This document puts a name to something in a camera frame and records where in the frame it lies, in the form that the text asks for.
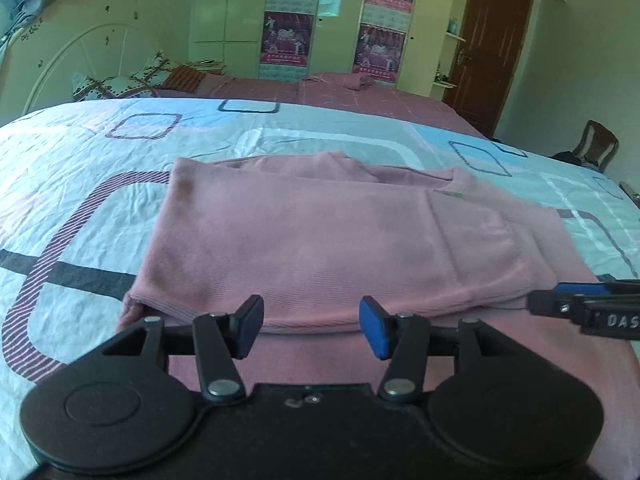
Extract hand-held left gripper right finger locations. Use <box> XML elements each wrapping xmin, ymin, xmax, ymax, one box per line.
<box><xmin>359</xmin><ymin>296</ymin><xmax>507</xmax><ymax>403</ymax></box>

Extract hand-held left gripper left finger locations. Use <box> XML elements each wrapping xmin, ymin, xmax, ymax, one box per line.
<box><xmin>102</xmin><ymin>295</ymin><xmax>265</xmax><ymax>405</ymax></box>

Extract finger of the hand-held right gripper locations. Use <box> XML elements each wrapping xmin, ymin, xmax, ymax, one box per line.
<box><xmin>550</xmin><ymin>280</ymin><xmax>640</xmax><ymax>302</ymax></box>
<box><xmin>527</xmin><ymin>289</ymin><xmax>588</xmax><ymax>319</ymax></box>

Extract pink knit garment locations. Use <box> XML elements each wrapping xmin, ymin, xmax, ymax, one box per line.
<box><xmin>116</xmin><ymin>151</ymin><xmax>640</xmax><ymax>441</ymax></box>

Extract dark clothes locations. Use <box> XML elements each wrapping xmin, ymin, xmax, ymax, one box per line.
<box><xmin>547</xmin><ymin>150</ymin><xmax>587</xmax><ymax>167</ymax></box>

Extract wooden chair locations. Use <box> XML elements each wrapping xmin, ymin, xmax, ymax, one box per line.
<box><xmin>549</xmin><ymin>120</ymin><xmax>620</xmax><ymax>174</ymax></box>

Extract patterned light bed sheet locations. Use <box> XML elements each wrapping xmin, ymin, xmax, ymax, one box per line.
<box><xmin>0</xmin><ymin>96</ymin><xmax>640</xmax><ymax>466</ymax></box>

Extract pink checked bed sheet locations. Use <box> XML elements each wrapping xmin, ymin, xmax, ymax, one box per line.
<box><xmin>155</xmin><ymin>72</ymin><xmax>493</xmax><ymax>138</ymax></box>

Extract folded pink cloth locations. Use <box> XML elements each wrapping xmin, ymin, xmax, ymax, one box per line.
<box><xmin>305</xmin><ymin>72</ymin><xmax>377</xmax><ymax>92</ymax></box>

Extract brown wooden door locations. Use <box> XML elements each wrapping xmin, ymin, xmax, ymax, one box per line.
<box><xmin>442</xmin><ymin>0</ymin><xmax>534</xmax><ymax>137</ymax></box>

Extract orange striped pillow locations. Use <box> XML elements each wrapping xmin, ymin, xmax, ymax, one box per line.
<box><xmin>162</xmin><ymin>63</ymin><xmax>209</xmax><ymax>92</ymax></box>

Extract stack of papers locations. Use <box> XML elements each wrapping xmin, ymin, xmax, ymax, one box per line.
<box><xmin>191</xmin><ymin>59</ymin><xmax>229</xmax><ymax>76</ymax></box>

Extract small embroidered white pillow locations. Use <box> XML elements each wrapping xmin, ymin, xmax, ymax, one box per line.
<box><xmin>131</xmin><ymin>50</ymin><xmax>174</xmax><ymax>86</ymax></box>

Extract large embroidered white pillow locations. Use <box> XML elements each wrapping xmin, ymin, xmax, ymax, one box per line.
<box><xmin>72</xmin><ymin>74</ymin><xmax>160</xmax><ymax>103</ymax></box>

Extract cream corner shelf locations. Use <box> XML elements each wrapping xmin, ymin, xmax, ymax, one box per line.
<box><xmin>432</xmin><ymin>0</ymin><xmax>477</xmax><ymax>89</ymax></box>

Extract cream wardrobe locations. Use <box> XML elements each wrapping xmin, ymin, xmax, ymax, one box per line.
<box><xmin>187</xmin><ymin>0</ymin><xmax>571</xmax><ymax>102</ymax></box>

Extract cream rounded headboard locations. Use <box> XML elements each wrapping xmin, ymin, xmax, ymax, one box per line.
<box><xmin>0</xmin><ymin>0</ymin><xmax>192</xmax><ymax>126</ymax></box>

